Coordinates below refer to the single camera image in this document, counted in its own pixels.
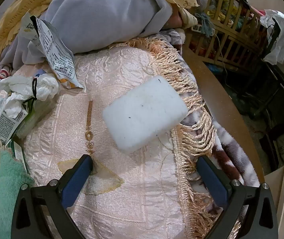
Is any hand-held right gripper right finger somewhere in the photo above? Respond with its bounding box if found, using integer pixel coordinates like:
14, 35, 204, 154
196, 156, 279, 239

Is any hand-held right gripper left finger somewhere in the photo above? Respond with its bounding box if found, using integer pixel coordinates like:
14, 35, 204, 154
11, 154, 94, 239

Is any white carton with green stripe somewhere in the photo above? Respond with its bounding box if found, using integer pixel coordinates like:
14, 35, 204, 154
0, 139, 29, 207

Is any green and white tissue pack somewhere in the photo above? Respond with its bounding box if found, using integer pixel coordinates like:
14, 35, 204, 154
16, 97, 49, 138

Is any white foam block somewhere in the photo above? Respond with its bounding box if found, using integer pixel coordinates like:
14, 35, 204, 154
102, 76, 190, 154

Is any pink fringed bedspread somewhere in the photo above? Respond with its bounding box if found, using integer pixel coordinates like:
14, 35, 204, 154
0, 37, 242, 239

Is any green fluffy towel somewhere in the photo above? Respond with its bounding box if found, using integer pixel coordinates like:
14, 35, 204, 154
0, 149, 35, 239

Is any grey milk carton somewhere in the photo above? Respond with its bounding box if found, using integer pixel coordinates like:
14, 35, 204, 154
0, 93, 29, 146

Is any wooden bed footboard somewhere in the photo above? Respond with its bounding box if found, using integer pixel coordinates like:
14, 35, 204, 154
182, 47, 265, 187

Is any black metal stand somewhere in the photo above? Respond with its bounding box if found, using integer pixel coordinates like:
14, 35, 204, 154
239, 17, 284, 120

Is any white bottle with red label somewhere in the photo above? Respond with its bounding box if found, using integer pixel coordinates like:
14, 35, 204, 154
0, 66, 11, 97

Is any white printed snack packet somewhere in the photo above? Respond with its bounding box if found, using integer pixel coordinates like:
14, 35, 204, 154
21, 12, 85, 90

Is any wooden crib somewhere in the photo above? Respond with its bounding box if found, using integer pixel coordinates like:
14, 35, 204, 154
184, 0, 269, 68

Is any white power strip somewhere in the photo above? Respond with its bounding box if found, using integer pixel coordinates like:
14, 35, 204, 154
192, 24, 216, 36

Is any grey fleece blanket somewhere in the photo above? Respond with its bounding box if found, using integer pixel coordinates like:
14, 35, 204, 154
0, 0, 173, 76

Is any yellow quilted blanket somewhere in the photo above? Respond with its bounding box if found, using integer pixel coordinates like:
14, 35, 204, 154
0, 0, 199, 61

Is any white cloth with hair tie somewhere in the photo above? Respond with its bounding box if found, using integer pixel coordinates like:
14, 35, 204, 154
0, 74, 59, 120

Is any black hair tie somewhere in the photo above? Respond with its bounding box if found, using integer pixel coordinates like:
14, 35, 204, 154
30, 78, 39, 100

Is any white cable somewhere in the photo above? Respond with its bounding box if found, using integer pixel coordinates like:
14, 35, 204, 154
213, 33, 230, 80

